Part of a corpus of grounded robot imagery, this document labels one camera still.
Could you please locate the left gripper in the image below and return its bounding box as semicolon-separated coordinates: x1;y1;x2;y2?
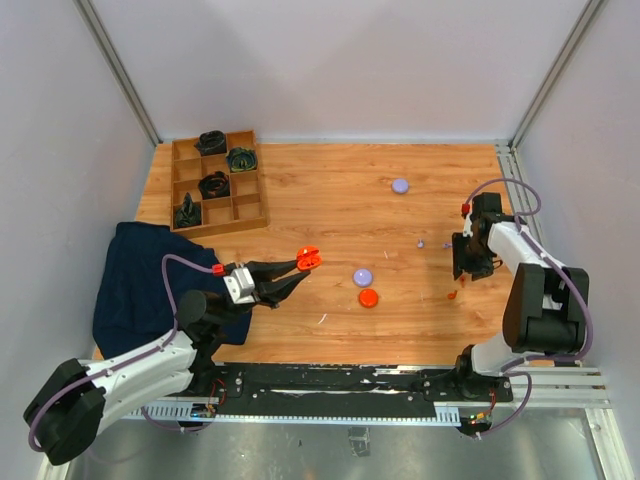
213;259;310;328

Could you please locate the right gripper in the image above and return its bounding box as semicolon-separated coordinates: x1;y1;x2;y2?
453;231;494;281

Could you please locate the orange earbud case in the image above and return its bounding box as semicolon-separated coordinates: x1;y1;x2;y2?
296;246;322;271
358;288;379;308

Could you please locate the purple earbud case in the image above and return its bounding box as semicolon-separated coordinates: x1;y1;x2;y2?
391;178;410;194
352;268;374;288

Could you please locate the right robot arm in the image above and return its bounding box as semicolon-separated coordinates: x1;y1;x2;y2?
451;192;591;400

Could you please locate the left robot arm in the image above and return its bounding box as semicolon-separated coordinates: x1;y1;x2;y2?
23;260;310;466

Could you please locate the wooden compartment tray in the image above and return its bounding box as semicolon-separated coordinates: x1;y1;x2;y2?
170;130;269;239

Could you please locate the folded dark tie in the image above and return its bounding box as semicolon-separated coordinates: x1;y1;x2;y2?
174;192;202;229

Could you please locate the rolled black orange tie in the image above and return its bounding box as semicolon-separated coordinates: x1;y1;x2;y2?
198;171;230;200

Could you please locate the rolled green patterned tie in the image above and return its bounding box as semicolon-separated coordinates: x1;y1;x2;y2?
226;147;258;173

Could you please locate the dark blue cloth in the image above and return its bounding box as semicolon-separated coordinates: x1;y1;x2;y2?
92;222;225;359

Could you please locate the rolled black tie top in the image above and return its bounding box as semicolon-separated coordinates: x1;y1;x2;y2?
194;130;227;156

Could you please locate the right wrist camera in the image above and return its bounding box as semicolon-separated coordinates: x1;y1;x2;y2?
462;213;473;238

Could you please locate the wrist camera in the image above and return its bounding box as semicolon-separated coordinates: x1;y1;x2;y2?
462;213;473;238
223;267;256;305

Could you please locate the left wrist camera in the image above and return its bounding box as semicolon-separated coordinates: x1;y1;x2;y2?
223;267;256;305

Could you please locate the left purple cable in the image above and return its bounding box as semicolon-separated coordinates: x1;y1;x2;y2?
27;253;224;464

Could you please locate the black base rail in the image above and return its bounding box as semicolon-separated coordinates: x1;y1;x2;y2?
188;363;513;420

